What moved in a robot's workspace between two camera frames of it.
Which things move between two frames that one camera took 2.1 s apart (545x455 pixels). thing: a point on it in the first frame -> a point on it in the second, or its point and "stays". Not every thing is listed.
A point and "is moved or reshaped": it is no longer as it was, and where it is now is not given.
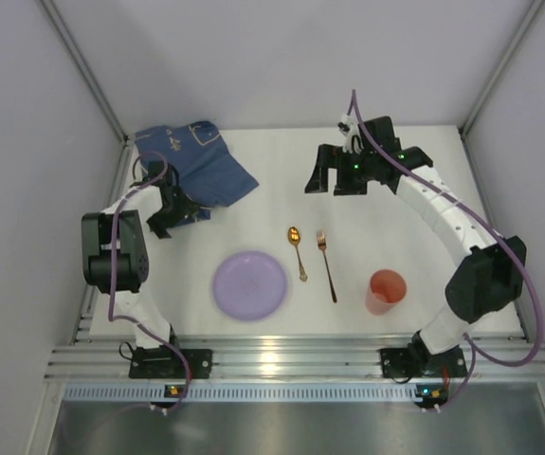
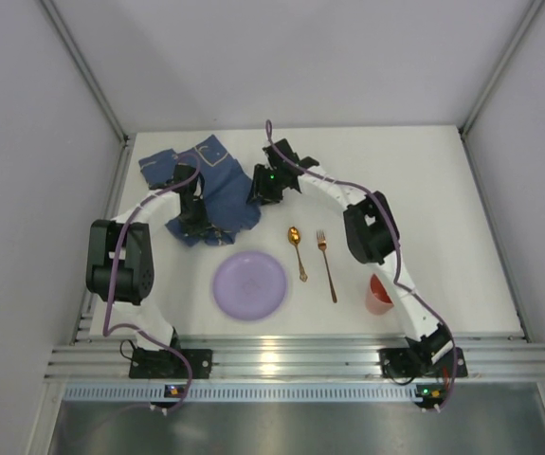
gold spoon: (294, 235) stays
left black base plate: (165, 362) stays
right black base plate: (420, 362) stays
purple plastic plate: (249, 285) stays
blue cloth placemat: (209, 175) is moved or reshaped
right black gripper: (336, 166) -> (261, 188)
